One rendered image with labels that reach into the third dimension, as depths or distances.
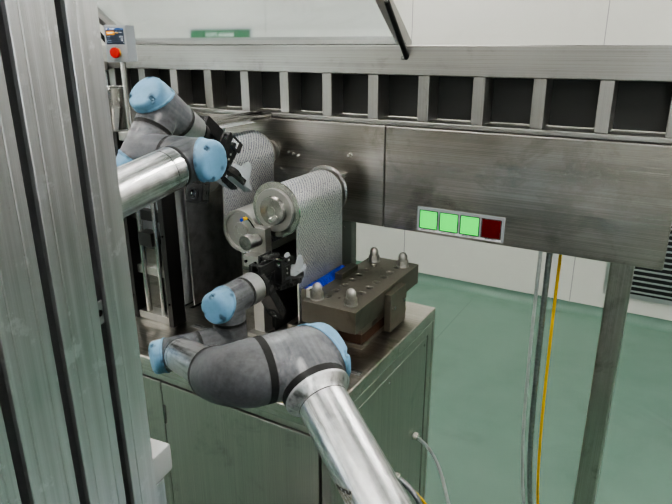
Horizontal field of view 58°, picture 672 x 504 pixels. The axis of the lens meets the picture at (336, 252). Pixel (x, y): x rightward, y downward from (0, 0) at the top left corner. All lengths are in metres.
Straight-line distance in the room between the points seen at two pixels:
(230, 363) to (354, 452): 0.24
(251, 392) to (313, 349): 0.12
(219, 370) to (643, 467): 2.22
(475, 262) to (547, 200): 2.70
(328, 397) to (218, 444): 0.72
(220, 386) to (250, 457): 0.61
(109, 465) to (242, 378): 0.47
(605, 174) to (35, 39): 1.37
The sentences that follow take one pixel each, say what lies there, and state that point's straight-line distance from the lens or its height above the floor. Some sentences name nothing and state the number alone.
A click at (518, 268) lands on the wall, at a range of 4.24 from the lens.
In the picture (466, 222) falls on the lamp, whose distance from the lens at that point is 1.70.
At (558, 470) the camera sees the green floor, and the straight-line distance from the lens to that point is 2.79.
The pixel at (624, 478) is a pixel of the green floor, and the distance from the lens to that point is 2.84.
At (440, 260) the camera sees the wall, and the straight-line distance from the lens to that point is 4.39.
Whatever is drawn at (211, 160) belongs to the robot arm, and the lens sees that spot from 1.07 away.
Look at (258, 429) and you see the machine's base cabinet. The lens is 1.53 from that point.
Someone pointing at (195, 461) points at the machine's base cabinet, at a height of 0.60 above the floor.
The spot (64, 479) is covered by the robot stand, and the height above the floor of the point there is 1.36.
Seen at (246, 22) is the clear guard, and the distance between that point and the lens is 1.94.
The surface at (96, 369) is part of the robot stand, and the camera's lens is 0.50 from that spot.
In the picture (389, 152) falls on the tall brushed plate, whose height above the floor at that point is 1.36.
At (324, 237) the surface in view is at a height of 1.15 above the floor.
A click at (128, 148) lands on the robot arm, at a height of 1.48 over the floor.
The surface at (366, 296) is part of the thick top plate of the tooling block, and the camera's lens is 1.59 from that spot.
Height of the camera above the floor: 1.66
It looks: 19 degrees down
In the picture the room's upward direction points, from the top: straight up
